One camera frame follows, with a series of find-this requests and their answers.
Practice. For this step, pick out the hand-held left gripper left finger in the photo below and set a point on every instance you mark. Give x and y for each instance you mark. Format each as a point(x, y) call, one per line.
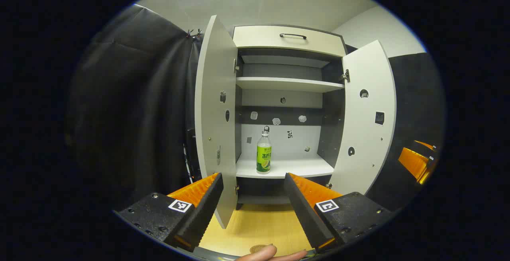
point(205, 213)

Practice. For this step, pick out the green label bottle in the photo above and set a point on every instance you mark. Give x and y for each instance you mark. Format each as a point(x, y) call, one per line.
point(263, 157)

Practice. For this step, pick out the black binder clip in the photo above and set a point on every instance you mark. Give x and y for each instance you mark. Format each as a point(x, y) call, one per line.
point(198, 34)
point(191, 34)

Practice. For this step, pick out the white cabinet shelf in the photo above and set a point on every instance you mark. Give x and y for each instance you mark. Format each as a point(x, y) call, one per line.
point(287, 83)
point(299, 167)

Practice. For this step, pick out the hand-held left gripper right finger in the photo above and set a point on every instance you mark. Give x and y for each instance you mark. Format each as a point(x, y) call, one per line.
point(305, 213)

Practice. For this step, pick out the black backdrop cloth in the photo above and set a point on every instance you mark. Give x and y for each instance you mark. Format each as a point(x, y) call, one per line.
point(131, 113)

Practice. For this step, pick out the white cabinet door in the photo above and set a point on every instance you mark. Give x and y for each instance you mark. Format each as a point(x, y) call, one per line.
point(366, 133)
point(215, 125)

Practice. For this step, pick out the white and grey cabinet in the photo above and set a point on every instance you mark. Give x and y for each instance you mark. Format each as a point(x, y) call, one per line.
point(281, 93)

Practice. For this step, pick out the white cabinet drawer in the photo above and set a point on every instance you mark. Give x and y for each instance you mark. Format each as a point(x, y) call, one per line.
point(271, 40)

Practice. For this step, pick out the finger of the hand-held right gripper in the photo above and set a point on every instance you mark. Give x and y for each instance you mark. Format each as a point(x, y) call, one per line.
point(412, 161)
point(424, 144)

